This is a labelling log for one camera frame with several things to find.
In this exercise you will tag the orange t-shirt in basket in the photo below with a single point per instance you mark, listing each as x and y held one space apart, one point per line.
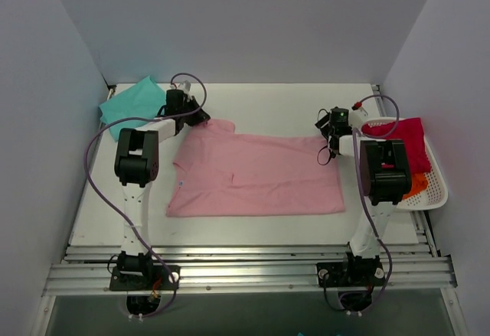
419 184

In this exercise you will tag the magenta t-shirt in basket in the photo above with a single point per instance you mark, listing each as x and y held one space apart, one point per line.
411 132

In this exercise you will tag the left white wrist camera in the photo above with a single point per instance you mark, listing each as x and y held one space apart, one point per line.
185 87

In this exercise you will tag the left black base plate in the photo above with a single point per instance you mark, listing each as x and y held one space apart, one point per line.
135 281

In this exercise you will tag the teal folded t-shirt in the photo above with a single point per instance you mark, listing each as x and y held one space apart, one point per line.
144 99

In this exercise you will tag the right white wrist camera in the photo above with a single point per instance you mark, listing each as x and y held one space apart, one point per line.
358 116

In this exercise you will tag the white plastic basket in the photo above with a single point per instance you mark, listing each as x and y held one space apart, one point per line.
432 194

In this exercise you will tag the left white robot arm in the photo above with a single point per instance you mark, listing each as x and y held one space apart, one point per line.
137 166

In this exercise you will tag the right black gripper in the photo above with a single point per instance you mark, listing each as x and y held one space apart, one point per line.
324 122

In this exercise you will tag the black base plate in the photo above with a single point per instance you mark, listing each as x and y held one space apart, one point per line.
135 281
340 275

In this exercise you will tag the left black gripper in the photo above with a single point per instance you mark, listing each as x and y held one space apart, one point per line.
195 115

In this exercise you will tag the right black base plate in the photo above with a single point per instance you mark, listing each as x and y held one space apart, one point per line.
340 275

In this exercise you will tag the aluminium rail frame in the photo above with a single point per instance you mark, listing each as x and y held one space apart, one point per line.
234 269

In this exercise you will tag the pink t-shirt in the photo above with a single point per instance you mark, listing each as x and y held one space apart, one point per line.
222 173

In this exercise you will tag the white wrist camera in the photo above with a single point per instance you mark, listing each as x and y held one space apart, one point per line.
358 116
185 87

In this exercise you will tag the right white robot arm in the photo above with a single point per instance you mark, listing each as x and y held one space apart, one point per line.
366 242

